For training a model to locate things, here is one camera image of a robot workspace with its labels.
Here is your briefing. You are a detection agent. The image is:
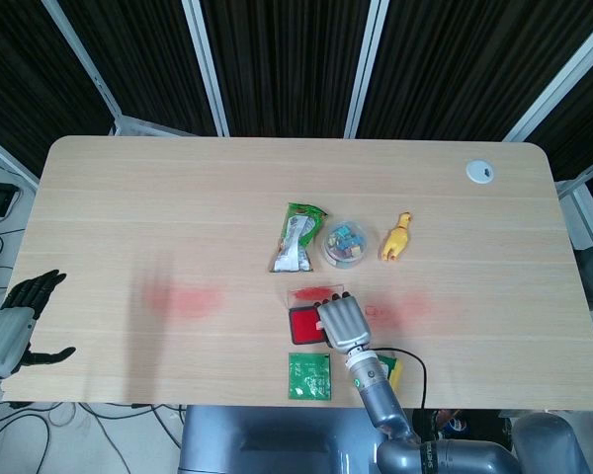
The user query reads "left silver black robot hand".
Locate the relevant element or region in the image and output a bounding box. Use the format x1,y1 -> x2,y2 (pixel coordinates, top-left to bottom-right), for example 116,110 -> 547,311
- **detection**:
0,269 -> 78,380

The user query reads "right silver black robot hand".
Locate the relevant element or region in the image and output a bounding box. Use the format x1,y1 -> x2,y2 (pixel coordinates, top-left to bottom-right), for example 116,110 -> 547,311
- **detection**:
314,291 -> 376,355

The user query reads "black red ink pad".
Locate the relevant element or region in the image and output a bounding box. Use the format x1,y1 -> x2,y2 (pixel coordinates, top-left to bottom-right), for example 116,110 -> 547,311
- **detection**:
287,305 -> 333,347

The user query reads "green square sachet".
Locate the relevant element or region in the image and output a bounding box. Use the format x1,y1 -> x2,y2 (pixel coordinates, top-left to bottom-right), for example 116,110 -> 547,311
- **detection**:
287,352 -> 333,400

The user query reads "green yellow small box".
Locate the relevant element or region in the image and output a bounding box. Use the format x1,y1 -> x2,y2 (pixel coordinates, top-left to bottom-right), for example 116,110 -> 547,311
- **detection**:
378,354 -> 405,392

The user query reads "clear tub of colourful clips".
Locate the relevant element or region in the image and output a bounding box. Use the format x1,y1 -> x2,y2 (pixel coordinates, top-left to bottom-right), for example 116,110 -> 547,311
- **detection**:
321,220 -> 373,270

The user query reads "yellow rubber chicken toy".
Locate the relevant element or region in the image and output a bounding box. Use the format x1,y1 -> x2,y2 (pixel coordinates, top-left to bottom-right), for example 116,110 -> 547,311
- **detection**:
379,211 -> 415,263

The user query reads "green silver snack packet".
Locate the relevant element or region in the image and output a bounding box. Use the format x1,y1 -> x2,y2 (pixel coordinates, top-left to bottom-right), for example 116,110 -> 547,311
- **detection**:
268,201 -> 329,274

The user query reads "grey robot torso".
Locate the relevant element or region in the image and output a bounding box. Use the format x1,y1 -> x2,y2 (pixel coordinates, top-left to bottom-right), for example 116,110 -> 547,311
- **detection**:
177,405 -> 391,474

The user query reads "black ribbed partition panel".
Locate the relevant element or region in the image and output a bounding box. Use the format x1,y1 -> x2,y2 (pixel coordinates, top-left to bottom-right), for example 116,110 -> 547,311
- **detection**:
0,0 -> 118,169
355,0 -> 593,142
58,0 -> 218,135
523,63 -> 593,184
200,0 -> 372,138

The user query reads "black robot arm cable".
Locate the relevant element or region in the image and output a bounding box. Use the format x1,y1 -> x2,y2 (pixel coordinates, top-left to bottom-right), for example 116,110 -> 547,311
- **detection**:
373,348 -> 429,411

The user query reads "white round cable grommet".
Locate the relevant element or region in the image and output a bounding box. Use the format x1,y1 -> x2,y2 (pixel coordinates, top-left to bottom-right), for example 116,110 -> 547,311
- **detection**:
465,159 -> 495,185

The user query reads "white partition frame post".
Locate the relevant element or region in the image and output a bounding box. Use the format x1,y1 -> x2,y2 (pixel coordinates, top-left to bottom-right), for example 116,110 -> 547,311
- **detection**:
42,0 -> 129,137
344,0 -> 391,139
181,0 -> 231,138
503,19 -> 593,144

